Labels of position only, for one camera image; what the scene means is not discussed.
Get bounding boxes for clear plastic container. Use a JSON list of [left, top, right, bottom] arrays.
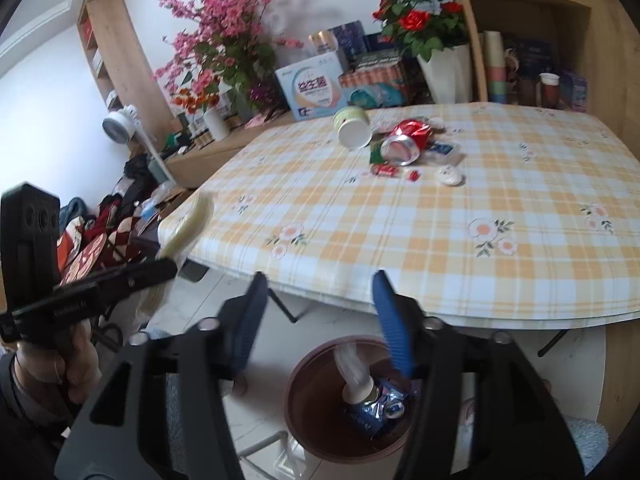
[[334, 342, 376, 403]]

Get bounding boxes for colourful pack of bottles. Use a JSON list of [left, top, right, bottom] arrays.
[[339, 62, 408, 108]]

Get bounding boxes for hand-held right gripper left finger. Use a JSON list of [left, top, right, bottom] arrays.
[[52, 271, 271, 480]]

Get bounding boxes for blue silver crushed can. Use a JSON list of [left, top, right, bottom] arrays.
[[372, 380, 410, 420]]

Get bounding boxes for small white round container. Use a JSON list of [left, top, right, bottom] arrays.
[[434, 166, 465, 187]]

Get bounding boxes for red cup with white rim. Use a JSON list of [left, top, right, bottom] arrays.
[[539, 72, 561, 108]]

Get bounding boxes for dark blue patterned box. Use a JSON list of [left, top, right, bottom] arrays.
[[330, 21, 368, 58]]

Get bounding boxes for person's left hand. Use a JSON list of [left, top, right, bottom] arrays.
[[12, 317, 101, 406]]

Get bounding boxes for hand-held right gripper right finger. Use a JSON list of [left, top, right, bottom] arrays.
[[371, 270, 586, 480]]

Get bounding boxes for white blue carton box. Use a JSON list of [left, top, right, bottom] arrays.
[[274, 52, 351, 122]]

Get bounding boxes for white angular plant pot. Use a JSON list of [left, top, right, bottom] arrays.
[[416, 44, 473, 106]]

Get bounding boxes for small blue packet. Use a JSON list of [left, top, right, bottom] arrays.
[[427, 141, 461, 161]]

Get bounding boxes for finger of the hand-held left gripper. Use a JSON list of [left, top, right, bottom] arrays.
[[97, 259, 179, 306]]

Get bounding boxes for stack of pastel cups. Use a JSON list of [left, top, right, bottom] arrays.
[[482, 30, 507, 105]]

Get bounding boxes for blue fluffy slipper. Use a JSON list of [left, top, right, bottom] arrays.
[[565, 416, 610, 461]]

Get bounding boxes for green white paper cup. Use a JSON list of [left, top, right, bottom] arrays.
[[332, 106, 373, 150]]

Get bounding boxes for red crushed can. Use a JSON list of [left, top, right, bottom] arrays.
[[380, 120, 432, 166]]

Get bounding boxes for blue picture gift box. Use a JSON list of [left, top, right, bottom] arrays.
[[502, 35, 556, 86]]

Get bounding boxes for row of small brown bottles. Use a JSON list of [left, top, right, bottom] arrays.
[[187, 110, 241, 148]]

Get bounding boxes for pile of clothes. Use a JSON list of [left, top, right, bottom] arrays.
[[57, 155, 166, 286]]

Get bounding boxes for dark flat box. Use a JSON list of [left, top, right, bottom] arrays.
[[350, 49, 403, 73]]

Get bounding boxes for red rose plant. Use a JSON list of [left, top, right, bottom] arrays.
[[372, 0, 468, 61]]

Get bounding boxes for orange artificial flowers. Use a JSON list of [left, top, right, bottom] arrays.
[[172, 87, 221, 113]]

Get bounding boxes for pink blossom artificial plant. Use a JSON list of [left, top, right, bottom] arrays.
[[150, 0, 306, 116]]

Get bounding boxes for blue cardboard box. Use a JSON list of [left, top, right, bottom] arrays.
[[345, 400, 401, 438]]

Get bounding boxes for wooden shelf unit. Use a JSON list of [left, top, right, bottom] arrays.
[[440, 0, 640, 126]]

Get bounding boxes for brown plastic cup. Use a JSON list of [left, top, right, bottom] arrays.
[[517, 75, 541, 107]]

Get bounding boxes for low wooden cabinet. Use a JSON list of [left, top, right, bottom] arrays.
[[165, 110, 296, 188]]

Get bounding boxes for brown plastic bin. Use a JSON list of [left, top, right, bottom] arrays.
[[283, 336, 431, 461]]

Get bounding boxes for white ribbed vase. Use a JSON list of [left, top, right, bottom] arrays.
[[202, 105, 231, 142]]

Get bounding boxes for person's left forearm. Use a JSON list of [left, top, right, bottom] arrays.
[[0, 350, 91, 480]]

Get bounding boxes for white standing fan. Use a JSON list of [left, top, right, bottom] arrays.
[[102, 105, 173, 186]]

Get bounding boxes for silver gold box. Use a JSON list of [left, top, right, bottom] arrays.
[[307, 30, 338, 56]]

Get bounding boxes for small purple box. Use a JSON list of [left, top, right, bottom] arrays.
[[560, 70, 590, 111]]

